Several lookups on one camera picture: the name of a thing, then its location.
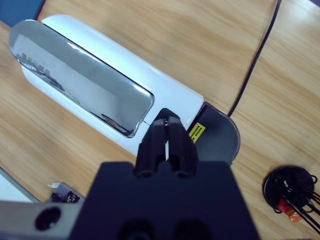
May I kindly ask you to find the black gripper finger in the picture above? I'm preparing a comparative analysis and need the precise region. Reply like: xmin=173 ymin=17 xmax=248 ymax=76
xmin=166 ymin=109 xmax=200 ymax=176
xmin=134 ymin=107 xmax=170 ymax=176

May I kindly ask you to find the silver coffee machine lever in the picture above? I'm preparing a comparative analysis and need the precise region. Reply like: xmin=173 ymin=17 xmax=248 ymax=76
xmin=8 ymin=19 xmax=155 ymax=138

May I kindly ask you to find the white capsule coffee machine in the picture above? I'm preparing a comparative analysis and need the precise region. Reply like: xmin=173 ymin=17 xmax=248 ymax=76
xmin=21 ymin=14 xmax=204 ymax=158

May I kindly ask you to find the red coffee capsule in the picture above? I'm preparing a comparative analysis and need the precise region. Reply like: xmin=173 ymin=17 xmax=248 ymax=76
xmin=278 ymin=198 xmax=291 ymax=211

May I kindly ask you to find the orange coffee capsule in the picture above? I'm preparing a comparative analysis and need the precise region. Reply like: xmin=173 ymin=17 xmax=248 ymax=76
xmin=287 ymin=209 xmax=301 ymax=223

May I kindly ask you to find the clear water tank grey lid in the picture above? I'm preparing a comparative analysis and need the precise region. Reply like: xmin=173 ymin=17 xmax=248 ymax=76
xmin=188 ymin=101 xmax=241 ymax=168

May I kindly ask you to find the black capsule holder with rods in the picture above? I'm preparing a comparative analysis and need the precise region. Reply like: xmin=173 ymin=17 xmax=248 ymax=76
xmin=262 ymin=164 xmax=320 ymax=228

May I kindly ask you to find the blue plastic tray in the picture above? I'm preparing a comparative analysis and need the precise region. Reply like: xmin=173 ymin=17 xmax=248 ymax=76
xmin=0 ymin=0 xmax=47 ymax=27

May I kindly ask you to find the black machine power cord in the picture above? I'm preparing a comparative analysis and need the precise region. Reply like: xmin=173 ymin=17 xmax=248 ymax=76
xmin=228 ymin=0 xmax=283 ymax=117

